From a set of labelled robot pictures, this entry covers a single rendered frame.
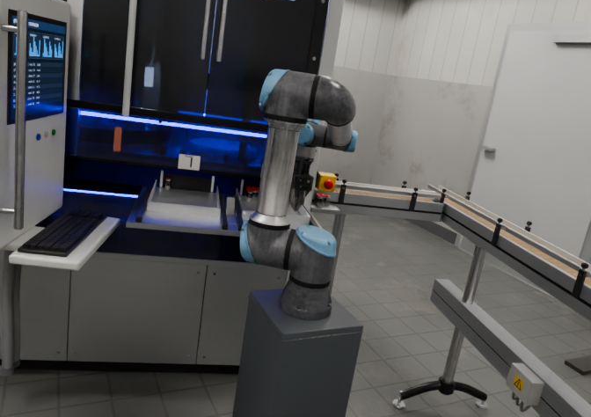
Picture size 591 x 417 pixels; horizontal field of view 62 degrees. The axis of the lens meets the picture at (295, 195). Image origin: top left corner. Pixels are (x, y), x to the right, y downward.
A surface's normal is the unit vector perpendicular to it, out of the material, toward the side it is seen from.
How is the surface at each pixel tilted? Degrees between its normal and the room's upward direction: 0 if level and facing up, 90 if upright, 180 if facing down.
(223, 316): 90
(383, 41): 90
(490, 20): 90
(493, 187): 90
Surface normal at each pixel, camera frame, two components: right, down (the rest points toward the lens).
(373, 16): 0.43, 0.28
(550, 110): -0.89, -0.03
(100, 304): 0.18, 0.26
